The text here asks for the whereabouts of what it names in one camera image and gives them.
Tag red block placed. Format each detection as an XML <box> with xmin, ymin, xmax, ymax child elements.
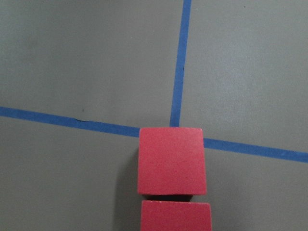
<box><xmin>140</xmin><ymin>200</ymin><xmax>212</xmax><ymax>231</ymax></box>
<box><xmin>137</xmin><ymin>127</ymin><xmax>206</xmax><ymax>195</ymax></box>

